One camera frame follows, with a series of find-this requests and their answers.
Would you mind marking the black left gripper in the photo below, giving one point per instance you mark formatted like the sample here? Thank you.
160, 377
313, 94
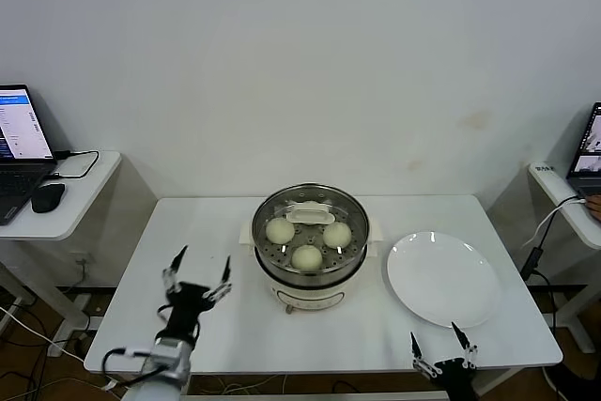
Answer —
185, 309

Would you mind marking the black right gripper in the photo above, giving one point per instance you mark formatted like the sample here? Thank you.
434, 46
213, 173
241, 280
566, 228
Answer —
457, 380

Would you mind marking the white steamed baozi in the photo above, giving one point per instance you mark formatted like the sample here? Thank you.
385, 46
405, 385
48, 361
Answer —
337, 235
307, 258
281, 231

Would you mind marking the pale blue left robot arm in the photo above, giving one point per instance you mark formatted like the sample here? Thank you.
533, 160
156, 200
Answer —
169, 359

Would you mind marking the steel steamer basket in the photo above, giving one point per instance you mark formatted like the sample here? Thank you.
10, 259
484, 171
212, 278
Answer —
376, 228

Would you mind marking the bare human hand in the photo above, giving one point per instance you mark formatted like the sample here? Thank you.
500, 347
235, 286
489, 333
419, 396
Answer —
596, 209

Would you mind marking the white round plate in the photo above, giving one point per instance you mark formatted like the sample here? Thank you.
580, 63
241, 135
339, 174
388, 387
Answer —
441, 279

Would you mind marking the cream electric cooker pot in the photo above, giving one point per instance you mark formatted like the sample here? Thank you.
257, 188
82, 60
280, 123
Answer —
310, 295

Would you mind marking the black power adapter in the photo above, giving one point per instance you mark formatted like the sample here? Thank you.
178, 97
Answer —
533, 262

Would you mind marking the white side table with mouse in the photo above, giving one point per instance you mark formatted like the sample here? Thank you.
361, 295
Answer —
56, 222

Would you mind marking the black computer mouse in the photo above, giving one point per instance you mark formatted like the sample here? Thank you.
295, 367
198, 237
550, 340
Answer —
48, 196

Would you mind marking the black laptop white-blue screen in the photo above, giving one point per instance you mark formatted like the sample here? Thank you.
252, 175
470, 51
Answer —
23, 128

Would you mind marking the dark laptop grey screen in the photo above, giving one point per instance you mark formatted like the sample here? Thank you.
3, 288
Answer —
591, 147

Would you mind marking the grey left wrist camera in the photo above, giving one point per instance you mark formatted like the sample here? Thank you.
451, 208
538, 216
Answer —
138, 353

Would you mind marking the white wall outlet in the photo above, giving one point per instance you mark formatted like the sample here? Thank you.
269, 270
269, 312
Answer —
83, 259

